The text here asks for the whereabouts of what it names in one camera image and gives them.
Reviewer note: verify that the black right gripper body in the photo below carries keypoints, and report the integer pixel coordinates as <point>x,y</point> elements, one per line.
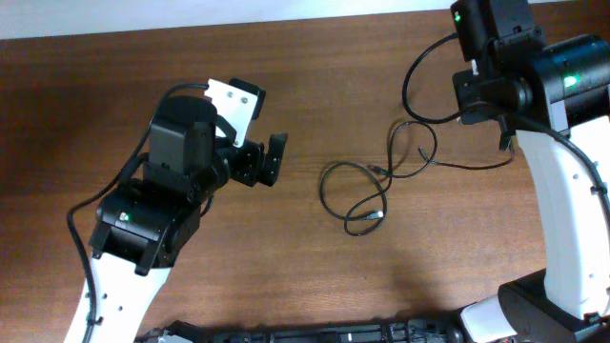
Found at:
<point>468,89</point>

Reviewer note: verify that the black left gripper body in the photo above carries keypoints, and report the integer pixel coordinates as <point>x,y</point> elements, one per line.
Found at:
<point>254,163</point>

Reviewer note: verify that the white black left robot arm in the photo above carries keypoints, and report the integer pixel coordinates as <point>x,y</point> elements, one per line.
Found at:
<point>154,207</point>

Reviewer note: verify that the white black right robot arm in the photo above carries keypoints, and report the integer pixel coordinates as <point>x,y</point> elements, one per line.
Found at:
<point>554,100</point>

